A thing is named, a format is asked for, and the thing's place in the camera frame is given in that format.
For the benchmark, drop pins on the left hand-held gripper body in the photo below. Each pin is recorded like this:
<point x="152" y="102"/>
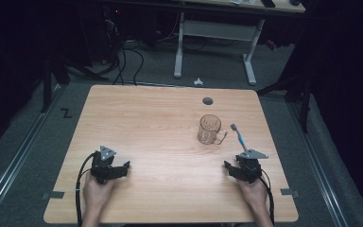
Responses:
<point x="102" y="165"/>

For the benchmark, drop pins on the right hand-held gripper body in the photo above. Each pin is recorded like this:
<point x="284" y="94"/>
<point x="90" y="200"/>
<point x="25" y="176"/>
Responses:
<point x="249" y="168"/>

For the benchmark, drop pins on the person's right hand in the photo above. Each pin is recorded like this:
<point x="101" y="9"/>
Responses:
<point x="254" y="193"/>

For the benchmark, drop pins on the person's left hand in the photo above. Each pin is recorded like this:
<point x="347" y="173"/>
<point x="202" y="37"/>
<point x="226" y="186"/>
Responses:
<point x="96" y="194"/>

